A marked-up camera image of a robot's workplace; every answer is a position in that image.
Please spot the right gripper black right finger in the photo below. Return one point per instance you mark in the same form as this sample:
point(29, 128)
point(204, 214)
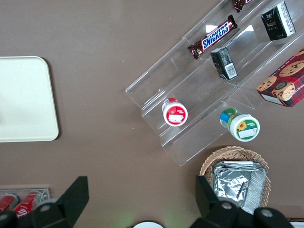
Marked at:
point(209, 206)

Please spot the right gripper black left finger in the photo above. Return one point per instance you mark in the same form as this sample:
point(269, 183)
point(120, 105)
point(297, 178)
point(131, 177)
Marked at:
point(76, 199)

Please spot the light wicker basket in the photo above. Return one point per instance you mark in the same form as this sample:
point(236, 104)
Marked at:
point(209, 161)

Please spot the white snack tray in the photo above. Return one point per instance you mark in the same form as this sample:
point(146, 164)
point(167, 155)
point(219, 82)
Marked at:
point(298, 225)

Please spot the cream plastic tray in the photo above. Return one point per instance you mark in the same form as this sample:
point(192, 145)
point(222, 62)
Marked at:
point(23, 99)

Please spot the silver foil packets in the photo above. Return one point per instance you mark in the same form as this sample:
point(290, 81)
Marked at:
point(232, 187)

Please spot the clear acrylic bottle rack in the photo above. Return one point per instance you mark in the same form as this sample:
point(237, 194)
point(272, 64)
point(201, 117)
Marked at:
point(46, 191)

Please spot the red cola bottle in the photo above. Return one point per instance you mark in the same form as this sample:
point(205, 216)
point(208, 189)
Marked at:
point(7, 202)
point(27, 205)

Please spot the green lid cup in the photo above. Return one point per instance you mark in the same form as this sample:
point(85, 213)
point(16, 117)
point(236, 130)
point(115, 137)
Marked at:
point(244, 127)

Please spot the red lid cup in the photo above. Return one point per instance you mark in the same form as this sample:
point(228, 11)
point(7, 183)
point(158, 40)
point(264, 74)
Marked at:
point(175, 115)

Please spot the clear acrylic stepped display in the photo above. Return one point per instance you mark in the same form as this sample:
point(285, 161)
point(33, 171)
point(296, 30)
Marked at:
point(190, 95)

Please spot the red cookie box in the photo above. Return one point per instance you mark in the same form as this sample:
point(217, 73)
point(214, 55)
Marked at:
point(285, 88)

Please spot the small black carton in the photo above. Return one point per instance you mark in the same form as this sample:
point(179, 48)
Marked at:
point(224, 64)
point(278, 21)

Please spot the Snickers chocolate bar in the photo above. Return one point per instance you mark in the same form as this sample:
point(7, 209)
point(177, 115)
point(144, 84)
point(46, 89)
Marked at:
point(241, 4)
point(213, 38)

